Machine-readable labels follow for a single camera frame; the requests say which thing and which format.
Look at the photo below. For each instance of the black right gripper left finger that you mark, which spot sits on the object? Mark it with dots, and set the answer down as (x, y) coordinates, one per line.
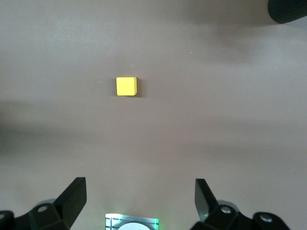
(72, 203)

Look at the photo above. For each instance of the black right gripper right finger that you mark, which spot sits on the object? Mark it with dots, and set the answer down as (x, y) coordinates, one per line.
(206, 203)

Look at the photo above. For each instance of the yellow block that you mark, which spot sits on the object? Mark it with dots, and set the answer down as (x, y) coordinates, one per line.
(126, 86)

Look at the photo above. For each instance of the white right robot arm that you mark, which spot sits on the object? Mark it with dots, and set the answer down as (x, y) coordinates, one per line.
(134, 227)

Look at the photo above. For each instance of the black ribbed cylinder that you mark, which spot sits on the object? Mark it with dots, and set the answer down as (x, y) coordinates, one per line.
(287, 10)

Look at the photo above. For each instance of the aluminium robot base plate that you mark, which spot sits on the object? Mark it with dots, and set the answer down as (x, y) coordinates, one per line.
(110, 222)

